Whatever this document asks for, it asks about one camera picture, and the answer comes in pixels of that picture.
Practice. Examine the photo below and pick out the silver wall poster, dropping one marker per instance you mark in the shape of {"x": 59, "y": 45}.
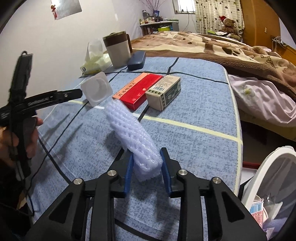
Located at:
{"x": 63, "y": 8}

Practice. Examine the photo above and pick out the beige brown travel mug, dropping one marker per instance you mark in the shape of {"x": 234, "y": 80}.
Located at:
{"x": 119, "y": 48}

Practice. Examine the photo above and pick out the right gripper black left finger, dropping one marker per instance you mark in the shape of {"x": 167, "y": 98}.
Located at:
{"x": 86, "y": 206}

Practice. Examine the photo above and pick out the orange wooden headboard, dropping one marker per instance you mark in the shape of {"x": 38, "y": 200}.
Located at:
{"x": 286, "y": 52}

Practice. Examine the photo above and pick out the orange wooden wardrobe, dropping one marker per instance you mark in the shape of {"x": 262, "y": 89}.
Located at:
{"x": 261, "y": 23}

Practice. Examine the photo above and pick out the teddy bear with santa hat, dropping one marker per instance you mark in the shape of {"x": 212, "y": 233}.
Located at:
{"x": 229, "y": 28}

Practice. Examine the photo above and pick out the pink red small carton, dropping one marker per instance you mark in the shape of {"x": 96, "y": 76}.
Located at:
{"x": 258, "y": 211}

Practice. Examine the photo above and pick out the white plastic yogurt cup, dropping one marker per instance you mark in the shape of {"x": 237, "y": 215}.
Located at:
{"x": 96, "y": 89}

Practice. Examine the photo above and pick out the vase with dried branches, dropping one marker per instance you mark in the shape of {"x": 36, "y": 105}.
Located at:
{"x": 153, "y": 5}

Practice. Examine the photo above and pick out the navy glasses case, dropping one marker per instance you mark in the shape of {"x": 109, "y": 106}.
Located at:
{"x": 136, "y": 61}

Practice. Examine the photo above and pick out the patterned window curtain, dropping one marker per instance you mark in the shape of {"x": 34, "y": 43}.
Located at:
{"x": 208, "y": 13}

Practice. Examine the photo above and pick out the cluttered side desk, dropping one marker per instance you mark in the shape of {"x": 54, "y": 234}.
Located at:
{"x": 155, "y": 27}

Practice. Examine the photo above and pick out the brown patterned blanket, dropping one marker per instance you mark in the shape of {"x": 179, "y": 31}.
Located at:
{"x": 238, "y": 59}

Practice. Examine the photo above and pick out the lavender foam net sleeve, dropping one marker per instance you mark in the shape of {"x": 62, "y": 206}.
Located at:
{"x": 147, "y": 159}

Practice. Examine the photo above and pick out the person's left hand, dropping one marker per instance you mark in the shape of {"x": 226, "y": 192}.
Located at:
{"x": 9, "y": 140}

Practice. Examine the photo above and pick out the green white medicine box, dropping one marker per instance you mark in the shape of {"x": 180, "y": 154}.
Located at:
{"x": 161, "y": 94}

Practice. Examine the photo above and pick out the red medicine box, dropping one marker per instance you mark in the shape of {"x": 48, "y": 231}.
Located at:
{"x": 132, "y": 95}

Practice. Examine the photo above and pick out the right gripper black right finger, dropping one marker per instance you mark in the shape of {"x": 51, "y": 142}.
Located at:
{"x": 227, "y": 217}

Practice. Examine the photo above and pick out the white round trash bin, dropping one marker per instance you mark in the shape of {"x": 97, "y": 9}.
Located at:
{"x": 274, "y": 181}

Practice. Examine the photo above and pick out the tissue pack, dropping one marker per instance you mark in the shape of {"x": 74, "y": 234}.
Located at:
{"x": 95, "y": 60}

